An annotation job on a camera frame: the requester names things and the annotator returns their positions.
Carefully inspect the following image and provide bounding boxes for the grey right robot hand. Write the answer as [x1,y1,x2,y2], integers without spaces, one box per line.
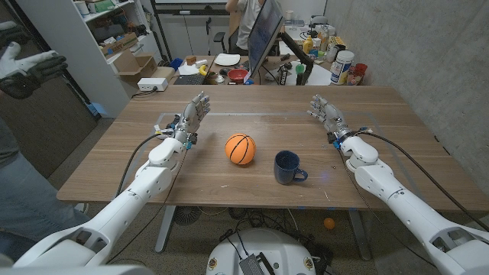
[306,93,353,144]

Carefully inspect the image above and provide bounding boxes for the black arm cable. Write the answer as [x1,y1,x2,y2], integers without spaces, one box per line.
[353,129,489,232]
[115,132,164,198]

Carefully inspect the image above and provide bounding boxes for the person in blue jeans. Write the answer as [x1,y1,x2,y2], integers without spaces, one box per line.
[0,116,91,264]

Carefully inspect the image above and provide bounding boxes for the white robot torso base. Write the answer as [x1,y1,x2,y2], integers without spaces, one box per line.
[206,228,317,275]

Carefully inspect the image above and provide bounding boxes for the grey table leg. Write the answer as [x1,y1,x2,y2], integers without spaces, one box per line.
[347,209,372,261]
[154,205,176,254]

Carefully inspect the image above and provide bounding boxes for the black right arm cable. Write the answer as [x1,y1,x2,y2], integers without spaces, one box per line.
[353,129,489,232]

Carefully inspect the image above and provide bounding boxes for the printed cardboard box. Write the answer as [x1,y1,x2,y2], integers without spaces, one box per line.
[100,32,139,57]

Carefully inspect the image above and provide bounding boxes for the black office chair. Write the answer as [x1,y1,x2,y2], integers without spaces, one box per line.
[212,31,240,54]

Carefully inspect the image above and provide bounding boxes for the orange basketball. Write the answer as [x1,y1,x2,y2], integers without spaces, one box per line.
[224,132,257,166]

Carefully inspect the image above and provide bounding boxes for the white shelf unit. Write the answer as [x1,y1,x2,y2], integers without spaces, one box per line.
[15,0,164,115]

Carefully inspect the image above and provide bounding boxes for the round floor fan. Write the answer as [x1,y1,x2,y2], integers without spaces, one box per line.
[173,205,202,226]

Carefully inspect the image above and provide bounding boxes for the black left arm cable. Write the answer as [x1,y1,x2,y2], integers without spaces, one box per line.
[115,132,164,198]

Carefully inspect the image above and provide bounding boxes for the dark blue mug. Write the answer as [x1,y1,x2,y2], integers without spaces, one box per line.
[273,150,309,186]

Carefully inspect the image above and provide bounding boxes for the white plate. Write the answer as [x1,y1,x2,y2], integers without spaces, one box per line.
[213,53,241,66]

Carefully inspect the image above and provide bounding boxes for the open cardboard box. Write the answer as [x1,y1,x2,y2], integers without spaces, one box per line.
[112,49,158,83]

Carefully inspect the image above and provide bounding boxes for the grey finned device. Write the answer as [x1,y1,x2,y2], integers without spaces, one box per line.
[238,253,277,275]

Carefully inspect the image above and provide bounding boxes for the white wipes canister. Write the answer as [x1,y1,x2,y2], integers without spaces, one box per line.
[329,50,355,86]

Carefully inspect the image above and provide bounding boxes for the white power box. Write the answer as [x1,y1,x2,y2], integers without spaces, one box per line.
[137,77,169,92]

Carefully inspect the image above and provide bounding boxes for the black computer monitor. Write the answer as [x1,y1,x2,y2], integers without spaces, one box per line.
[247,0,286,79]

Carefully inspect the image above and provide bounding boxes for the black keyboard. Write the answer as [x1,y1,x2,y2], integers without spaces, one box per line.
[173,73,207,86]

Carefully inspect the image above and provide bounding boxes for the clear plastic bottle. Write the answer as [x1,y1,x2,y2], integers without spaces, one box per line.
[319,24,330,53]

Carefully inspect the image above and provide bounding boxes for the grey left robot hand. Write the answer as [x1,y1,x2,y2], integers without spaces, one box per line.
[173,91,212,145]

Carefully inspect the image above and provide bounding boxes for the person in grey t-shirt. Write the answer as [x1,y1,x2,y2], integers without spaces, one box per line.
[225,0,267,57]

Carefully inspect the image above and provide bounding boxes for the white and black glove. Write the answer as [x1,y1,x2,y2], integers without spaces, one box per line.
[0,40,69,100]

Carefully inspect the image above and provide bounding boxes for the red bowl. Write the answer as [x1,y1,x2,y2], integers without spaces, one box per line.
[227,68,250,84]

